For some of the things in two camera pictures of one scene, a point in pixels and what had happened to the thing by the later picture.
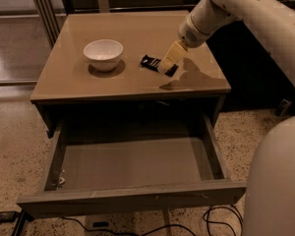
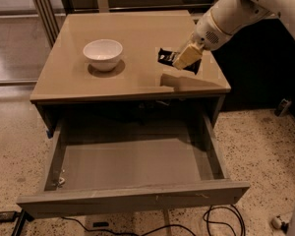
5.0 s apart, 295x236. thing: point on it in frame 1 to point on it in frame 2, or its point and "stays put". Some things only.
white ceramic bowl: [104, 54] stays put
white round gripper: [191, 33] to [206, 33]
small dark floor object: [284, 105] stays put
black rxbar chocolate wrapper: [153, 64] to [169, 57]
